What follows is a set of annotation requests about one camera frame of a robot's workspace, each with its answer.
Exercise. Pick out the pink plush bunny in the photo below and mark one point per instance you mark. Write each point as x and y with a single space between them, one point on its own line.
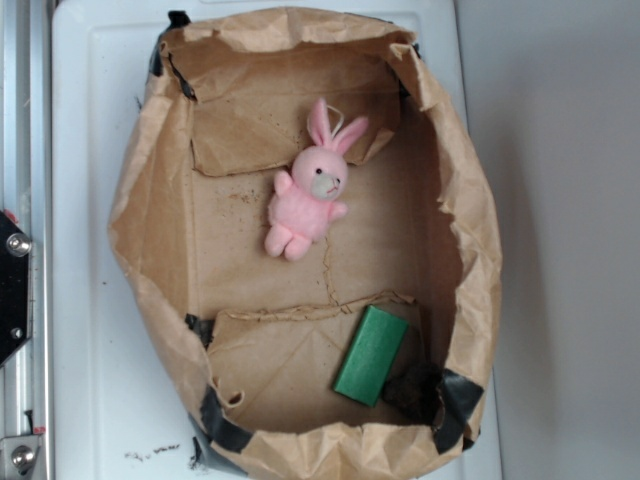
305 200

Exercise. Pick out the dark brown lump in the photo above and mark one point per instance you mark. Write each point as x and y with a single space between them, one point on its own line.
416 393

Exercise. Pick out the black metal bracket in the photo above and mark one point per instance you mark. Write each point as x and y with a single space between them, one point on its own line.
15 292

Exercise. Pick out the aluminium frame rail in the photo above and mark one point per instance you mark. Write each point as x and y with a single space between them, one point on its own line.
26 379

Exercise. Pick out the white plastic tray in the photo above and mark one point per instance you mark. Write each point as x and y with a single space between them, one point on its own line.
116 412

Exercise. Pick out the green rectangular block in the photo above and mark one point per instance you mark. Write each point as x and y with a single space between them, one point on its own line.
370 356

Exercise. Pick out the silver corner bracket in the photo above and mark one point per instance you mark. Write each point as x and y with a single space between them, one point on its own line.
22 458

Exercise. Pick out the brown paper bag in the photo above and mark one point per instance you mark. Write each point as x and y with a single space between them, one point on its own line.
253 344

